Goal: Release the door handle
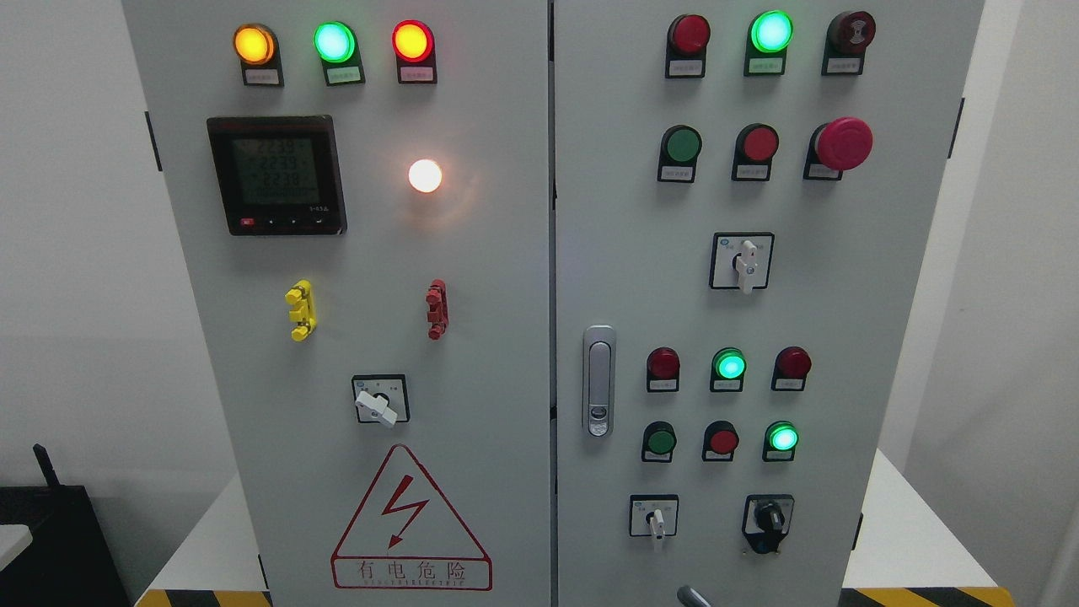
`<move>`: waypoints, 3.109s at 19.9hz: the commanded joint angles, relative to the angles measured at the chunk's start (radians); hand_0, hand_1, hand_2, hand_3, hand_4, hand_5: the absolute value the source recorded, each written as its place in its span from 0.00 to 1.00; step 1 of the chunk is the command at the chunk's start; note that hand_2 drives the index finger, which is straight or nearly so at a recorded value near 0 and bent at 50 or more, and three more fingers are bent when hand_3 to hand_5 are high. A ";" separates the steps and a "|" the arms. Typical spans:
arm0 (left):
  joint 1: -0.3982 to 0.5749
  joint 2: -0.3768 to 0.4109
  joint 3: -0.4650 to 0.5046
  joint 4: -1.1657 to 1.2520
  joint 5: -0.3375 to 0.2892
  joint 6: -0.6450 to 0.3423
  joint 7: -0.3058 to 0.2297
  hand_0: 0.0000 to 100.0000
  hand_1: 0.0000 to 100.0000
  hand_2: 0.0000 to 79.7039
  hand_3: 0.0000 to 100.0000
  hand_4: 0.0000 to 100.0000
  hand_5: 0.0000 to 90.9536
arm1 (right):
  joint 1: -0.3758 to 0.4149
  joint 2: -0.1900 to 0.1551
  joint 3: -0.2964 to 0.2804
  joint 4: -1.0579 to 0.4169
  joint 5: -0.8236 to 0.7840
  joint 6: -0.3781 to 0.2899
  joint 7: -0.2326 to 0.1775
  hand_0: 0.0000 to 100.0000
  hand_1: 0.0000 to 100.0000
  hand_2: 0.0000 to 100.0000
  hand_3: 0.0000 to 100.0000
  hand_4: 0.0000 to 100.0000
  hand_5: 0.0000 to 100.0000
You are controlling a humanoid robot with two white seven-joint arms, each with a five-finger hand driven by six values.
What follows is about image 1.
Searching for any silver door handle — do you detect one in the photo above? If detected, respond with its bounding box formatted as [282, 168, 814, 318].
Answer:
[582, 325, 616, 438]

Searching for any grey left cabinet door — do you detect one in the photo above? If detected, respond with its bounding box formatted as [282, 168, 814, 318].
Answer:
[122, 1, 551, 606]

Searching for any grey cabinet door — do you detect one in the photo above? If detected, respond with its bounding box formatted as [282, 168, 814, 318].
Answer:
[122, 1, 551, 606]
[552, 1, 985, 606]

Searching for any grey right cabinet door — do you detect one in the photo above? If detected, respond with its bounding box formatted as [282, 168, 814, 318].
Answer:
[552, 1, 985, 606]

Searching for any red terminal connector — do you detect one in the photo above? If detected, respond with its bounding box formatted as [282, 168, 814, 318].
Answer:
[425, 279, 448, 341]

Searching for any dark red indicator middle left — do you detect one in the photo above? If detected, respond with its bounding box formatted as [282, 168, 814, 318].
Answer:
[645, 346, 681, 394]

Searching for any dark red indicator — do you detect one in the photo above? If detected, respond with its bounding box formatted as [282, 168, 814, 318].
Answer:
[645, 346, 681, 394]
[770, 346, 812, 392]
[664, 13, 711, 79]

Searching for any white lit indicator light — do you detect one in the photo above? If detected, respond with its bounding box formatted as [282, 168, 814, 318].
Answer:
[407, 158, 443, 195]

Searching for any green lit indicator middle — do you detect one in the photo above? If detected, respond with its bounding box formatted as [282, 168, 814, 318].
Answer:
[709, 348, 745, 394]

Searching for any green push button upper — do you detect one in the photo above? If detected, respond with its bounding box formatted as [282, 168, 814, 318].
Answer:
[658, 124, 702, 184]

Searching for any red push button lower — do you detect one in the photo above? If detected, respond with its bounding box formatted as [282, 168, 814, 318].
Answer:
[701, 420, 740, 463]

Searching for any red push button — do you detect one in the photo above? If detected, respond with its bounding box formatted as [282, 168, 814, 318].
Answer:
[730, 123, 780, 183]
[701, 420, 740, 463]

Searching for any yellow terminal connector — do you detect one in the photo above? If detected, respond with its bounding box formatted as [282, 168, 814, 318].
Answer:
[285, 279, 319, 342]

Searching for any dark red indicator middle right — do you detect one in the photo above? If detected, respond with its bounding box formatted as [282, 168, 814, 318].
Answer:
[770, 346, 812, 392]

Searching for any red electric warning sticker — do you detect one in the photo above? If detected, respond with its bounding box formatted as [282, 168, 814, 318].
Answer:
[330, 444, 493, 592]

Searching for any red push button upper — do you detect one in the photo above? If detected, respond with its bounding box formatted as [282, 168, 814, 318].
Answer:
[730, 123, 780, 183]

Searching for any green lit button lower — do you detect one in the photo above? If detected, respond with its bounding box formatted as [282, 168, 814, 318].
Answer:
[760, 420, 800, 463]

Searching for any dark red indicator top right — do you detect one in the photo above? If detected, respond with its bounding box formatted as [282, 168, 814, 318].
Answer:
[664, 13, 711, 79]

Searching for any black digital power meter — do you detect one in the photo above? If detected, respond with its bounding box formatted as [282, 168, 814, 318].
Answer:
[206, 115, 347, 237]

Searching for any red lit indicator light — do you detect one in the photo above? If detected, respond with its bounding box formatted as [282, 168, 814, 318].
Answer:
[390, 19, 437, 84]

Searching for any green indicator light top left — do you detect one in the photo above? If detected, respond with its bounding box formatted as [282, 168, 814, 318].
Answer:
[313, 20, 366, 86]

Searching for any green indicator light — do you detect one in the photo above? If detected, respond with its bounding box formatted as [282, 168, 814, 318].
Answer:
[743, 10, 794, 77]
[313, 20, 366, 86]

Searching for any red emergency stop mushroom button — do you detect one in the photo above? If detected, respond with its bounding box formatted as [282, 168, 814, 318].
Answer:
[803, 116, 874, 181]

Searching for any green indicator light top right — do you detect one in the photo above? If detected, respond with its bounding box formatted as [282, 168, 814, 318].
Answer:
[743, 10, 794, 77]

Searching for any amber indicator light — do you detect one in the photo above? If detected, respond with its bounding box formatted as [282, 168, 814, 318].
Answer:
[233, 23, 284, 86]

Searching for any red black buzzer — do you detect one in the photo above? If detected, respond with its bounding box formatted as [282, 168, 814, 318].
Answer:
[821, 10, 878, 75]

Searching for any black box at left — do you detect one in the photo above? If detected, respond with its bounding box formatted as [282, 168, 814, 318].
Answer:
[1, 444, 131, 606]

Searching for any white rotary switch left door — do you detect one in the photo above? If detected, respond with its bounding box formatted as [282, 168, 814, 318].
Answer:
[352, 373, 410, 427]

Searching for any white rotary switch upper right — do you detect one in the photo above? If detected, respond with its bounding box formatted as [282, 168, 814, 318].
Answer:
[709, 232, 776, 293]

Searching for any white rotary switch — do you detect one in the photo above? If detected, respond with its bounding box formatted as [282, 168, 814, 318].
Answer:
[629, 493, 679, 553]
[709, 232, 776, 293]

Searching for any white rotary switch lower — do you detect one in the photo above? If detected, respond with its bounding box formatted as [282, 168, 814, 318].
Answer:
[629, 493, 679, 553]

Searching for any black rotary selector switch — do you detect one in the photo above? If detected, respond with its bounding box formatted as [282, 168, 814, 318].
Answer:
[741, 493, 795, 556]

